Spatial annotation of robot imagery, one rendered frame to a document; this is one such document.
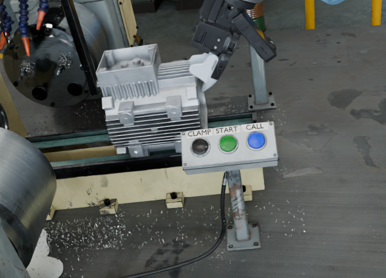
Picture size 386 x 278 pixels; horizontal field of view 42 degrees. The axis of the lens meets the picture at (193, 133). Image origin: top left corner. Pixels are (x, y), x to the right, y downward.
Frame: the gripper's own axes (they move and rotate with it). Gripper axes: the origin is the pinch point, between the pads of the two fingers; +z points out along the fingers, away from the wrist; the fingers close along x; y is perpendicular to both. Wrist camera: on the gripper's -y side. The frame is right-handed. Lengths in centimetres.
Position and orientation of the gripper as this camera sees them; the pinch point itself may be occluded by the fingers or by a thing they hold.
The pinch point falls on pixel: (208, 85)
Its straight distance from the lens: 102.2
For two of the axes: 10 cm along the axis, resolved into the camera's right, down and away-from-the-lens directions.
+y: -9.4, -3.0, -1.8
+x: -0.3, 5.9, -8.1
